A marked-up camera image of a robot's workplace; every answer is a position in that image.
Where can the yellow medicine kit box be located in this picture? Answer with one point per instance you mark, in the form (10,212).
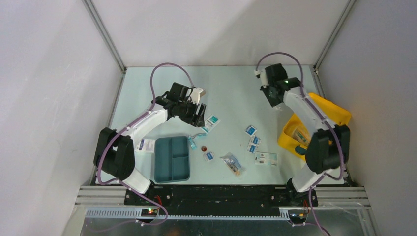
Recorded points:
(312,112)

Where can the twisted teal wrapper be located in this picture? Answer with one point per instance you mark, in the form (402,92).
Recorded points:
(191,140)

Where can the teal divided plastic tray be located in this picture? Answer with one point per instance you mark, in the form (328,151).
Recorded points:
(171,159)

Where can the white flat labelled packet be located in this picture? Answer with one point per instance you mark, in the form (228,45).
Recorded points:
(268,159)

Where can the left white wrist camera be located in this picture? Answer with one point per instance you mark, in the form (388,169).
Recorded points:
(195,95)

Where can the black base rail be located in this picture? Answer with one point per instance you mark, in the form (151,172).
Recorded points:
(223,200)

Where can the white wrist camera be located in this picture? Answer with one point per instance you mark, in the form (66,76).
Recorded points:
(261,74)
(195,95)

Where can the white medicine box blue label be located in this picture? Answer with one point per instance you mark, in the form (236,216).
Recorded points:
(145,145)

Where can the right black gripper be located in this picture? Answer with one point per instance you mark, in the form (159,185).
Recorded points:
(273,103)

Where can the cotton swabs bag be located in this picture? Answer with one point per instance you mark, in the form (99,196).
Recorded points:
(233,164)

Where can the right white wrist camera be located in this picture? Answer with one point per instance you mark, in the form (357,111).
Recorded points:
(261,74)

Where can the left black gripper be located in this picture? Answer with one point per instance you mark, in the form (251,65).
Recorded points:
(196,120)

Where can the teal gauze dressing packet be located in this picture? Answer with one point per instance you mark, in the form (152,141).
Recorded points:
(210,123)

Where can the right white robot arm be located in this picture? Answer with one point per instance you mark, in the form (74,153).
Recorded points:
(317,132)

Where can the bag with beige gauze roll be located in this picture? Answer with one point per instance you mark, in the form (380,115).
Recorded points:
(301,135)

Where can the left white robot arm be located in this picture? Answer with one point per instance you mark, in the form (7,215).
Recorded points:
(115,150)

